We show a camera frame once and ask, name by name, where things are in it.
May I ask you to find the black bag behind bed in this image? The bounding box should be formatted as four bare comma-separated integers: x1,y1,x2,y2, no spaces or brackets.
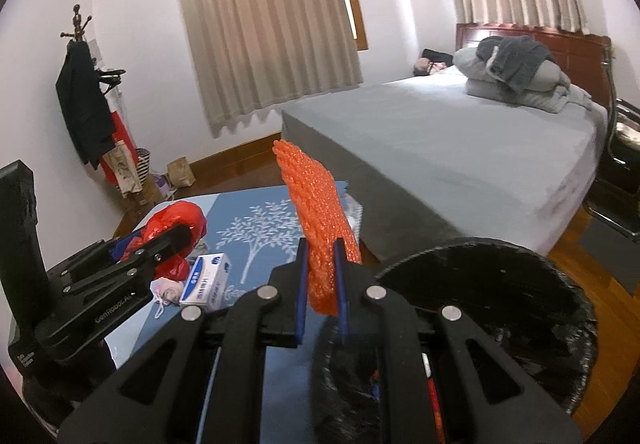
413,49,454,76

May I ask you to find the beige left curtain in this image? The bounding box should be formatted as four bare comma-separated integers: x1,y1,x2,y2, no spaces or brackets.
180,0,363,133

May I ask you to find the wooden headboard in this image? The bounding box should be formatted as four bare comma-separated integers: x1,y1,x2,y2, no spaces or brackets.
456,23,615,110

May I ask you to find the wooden coat rack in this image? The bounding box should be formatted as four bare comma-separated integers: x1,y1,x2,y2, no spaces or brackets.
60,3,162,210

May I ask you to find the brown paper bag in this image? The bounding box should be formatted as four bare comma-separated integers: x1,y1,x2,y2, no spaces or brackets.
167,157,196,189

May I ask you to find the orange bubble wrap sheet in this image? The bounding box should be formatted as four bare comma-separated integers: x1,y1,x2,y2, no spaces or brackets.
272,140,361,316

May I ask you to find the beige tote bag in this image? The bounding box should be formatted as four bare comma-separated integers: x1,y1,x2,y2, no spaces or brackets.
102,141,142,196

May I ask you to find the white blue medicine box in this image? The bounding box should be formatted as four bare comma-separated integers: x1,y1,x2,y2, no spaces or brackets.
179,253,231,313

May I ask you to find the black-lined trash bin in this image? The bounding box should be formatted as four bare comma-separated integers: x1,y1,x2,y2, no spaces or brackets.
311,238,597,443

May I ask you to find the black hanging jacket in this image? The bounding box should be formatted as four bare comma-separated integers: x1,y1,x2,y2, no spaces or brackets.
55,40,116,169

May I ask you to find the red plastic bag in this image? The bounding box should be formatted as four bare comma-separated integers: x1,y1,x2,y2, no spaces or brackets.
117,201,207,282

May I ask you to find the red hanging bag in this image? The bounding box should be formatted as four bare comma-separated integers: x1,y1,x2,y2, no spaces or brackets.
100,111,139,191

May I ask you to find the pink cloth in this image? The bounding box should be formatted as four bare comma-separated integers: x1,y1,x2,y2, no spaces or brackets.
150,277,184,320

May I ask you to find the blue tree-print tablecloth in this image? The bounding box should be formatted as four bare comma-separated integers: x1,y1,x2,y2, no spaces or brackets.
106,185,328,443

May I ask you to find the striped basket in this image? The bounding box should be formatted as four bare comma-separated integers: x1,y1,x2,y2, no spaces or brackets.
137,147,151,185

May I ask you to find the grey bed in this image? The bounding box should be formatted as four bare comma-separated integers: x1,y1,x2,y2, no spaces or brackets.
282,67,606,261

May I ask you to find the dark grey towel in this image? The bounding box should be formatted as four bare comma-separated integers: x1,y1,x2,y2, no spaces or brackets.
476,35,555,94

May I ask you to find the grey folded duvet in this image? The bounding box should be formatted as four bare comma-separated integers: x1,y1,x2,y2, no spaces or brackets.
452,40,592,114

